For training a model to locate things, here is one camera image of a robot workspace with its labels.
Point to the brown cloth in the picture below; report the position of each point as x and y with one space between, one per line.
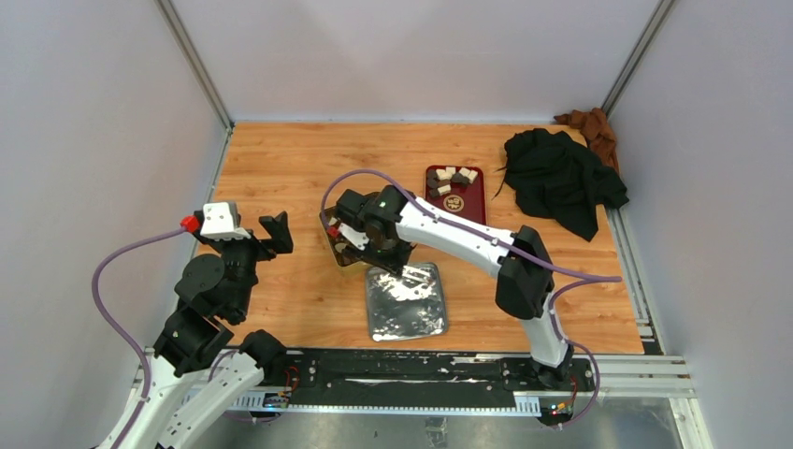
597 132

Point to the black cloth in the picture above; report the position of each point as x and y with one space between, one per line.
555 177

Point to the metal tongs black tips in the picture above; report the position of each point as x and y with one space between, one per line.
417 275

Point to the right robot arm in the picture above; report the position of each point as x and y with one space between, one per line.
518 261

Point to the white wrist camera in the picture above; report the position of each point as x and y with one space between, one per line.
216 221
345 218

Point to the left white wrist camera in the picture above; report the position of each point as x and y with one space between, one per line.
216 221

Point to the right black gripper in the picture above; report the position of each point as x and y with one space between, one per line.
395 266

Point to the gold chocolate tin box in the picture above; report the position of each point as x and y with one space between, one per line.
336 243

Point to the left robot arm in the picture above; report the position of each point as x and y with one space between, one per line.
191 379

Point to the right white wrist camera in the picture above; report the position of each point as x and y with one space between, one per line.
345 218

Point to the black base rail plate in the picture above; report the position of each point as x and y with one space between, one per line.
422 381

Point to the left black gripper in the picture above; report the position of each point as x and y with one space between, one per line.
278 229

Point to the red chocolate tray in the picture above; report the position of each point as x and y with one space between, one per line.
457 189

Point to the silver tin lid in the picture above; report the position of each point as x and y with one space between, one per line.
401 310

